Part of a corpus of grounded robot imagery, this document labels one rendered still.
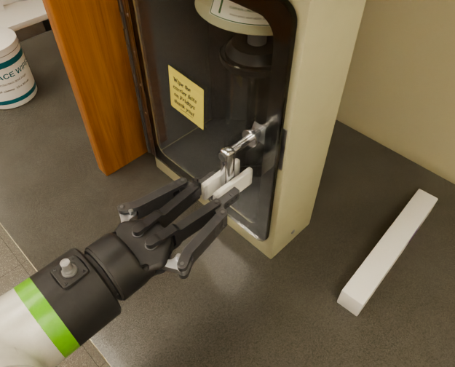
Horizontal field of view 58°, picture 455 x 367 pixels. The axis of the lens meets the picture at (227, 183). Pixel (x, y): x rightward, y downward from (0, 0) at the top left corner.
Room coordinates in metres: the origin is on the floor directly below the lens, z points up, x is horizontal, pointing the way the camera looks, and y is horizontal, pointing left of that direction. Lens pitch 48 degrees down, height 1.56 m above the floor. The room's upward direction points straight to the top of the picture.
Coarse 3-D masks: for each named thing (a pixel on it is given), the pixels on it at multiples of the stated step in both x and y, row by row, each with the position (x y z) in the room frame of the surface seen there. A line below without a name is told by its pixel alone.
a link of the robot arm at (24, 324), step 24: (24, 288) 0.19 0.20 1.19; (0, 312) 0.17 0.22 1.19; (24, 312) 0.17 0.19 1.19; (48, 312) 0.17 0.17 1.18; (0, 336) 0.14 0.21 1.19; (24, 336) 0.15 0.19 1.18; (48, 336) 0.15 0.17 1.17; (72, 336) 0.16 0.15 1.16; (0, 360) 0.12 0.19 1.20; (24, 360) 0.12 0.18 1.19; (48, 360) 0.13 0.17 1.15
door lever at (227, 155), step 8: (248, 136) 0.40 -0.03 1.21; (232, 144) 0.39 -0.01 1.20; (240, 144) 0.38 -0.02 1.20; (248, 144) 0.39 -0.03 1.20; (256, 144) 0.39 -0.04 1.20; (224, 152) 0.37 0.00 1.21; (232, 152) 0.37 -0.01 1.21; (224, 160) 0.36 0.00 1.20; (232, 160) 0.37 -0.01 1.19; (224, 168) 0.37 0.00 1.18; (232, 168) 0.37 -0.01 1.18; (224, 176) 0.37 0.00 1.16; (232, 176) 0.37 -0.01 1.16
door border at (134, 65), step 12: (120, 0) 0.59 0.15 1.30; (132, 36) 0.58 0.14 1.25; (132, 48) 0.58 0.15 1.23; (132, 60) 0.59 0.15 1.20; (132, 72) 0.59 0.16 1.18; (144, 96) 0.58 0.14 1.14; (144, 108) 0.58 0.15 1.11; (144, 120) 0.59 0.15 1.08; (156, 156) 0.57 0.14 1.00; (276, 180) 0.38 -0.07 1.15
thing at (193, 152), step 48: (144, 0) 0.55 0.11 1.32; (192, 0) 0.47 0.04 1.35; (240, 0) 0.42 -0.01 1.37; (144, 48) 0.56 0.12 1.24; (192, 48) 0.48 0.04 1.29; (240, 48) 0.42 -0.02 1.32; (288, 48) 0.37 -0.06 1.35; (240, 96) 0.42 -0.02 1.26; (192, 144) 0.49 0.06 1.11; (240, 192) 0.41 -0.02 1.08
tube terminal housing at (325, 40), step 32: (288, 0) 0.39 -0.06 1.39; (320, 0) 0.39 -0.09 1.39; (352, 0) 0.43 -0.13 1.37; (320, 32) 0.39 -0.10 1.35; (352, 32) 0.44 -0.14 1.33; (320, 64) 0.40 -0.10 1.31; (288, 96) 0.38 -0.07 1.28; (320, 96) 0.41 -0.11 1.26; (288, 128) 0.38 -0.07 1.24; (320, 128) 0.43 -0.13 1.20; (288, 160) 0.38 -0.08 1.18; (320, 160) 0.44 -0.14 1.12; (288, 192) 0.39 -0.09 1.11; (288, 224) 0.40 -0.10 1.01
